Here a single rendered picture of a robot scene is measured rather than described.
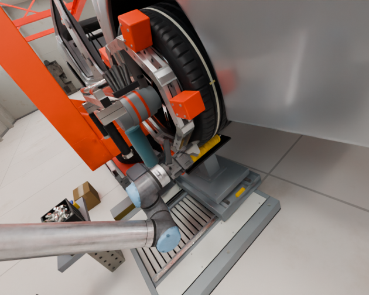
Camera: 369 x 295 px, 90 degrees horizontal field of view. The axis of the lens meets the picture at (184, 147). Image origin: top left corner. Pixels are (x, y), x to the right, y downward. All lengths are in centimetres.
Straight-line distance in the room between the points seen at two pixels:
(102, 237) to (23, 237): 18
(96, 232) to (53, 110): 83
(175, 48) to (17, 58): 85
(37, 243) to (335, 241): 119
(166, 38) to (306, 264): 112
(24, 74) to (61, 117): 26
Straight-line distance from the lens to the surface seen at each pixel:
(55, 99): 128
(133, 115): 83
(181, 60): 67
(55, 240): 63
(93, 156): 135
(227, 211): 115
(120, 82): 67
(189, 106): 60
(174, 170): 77
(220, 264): 110
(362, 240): 126
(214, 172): 124
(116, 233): 64
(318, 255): 118
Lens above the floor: 107
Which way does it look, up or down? 31 degrees down
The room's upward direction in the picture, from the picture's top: 25 degrees counter-clockwise
